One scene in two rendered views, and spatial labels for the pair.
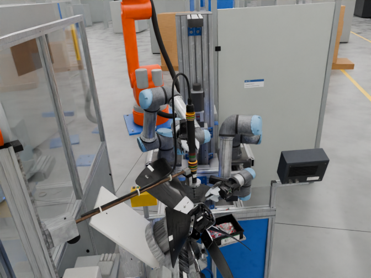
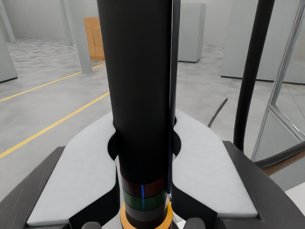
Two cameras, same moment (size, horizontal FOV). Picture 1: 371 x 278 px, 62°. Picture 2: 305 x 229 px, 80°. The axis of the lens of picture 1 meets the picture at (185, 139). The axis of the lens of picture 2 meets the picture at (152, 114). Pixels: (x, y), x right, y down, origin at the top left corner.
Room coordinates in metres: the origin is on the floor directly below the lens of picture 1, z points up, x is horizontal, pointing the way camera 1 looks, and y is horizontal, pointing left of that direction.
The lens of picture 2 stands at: (1.35, 0.00, 1.60)
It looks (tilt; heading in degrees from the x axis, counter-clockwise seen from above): 28 degrees down; 191
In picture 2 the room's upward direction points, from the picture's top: 1 degrees counter-clockwise
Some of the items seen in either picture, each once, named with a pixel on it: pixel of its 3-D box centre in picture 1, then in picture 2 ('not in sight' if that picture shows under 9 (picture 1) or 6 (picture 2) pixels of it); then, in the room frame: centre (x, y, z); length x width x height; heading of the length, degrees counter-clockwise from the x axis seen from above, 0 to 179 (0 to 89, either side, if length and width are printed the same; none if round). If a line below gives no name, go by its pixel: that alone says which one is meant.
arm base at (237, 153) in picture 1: (232, 148); not in sight; (2.05, -0.35, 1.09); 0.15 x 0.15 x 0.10
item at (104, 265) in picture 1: (105, 264); not in sight; (1.22, 0.47, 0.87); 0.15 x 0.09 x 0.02; 176
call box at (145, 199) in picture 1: (144, 196); not in sight; (1.61, 0.28, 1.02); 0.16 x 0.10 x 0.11; 92
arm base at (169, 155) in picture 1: (166, 151); not in sight; (2.06, 0.15, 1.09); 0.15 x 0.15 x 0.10
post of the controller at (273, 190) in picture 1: (273, 194); not in sight; (1.64, -0.54, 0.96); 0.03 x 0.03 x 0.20; 2
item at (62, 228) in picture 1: (59, 229); not in sight; (0.88, 0.47, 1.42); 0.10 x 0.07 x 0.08; 127
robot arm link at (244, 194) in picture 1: (241, 190); not in sight; (1.53, -0.32, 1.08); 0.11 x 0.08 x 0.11; 74
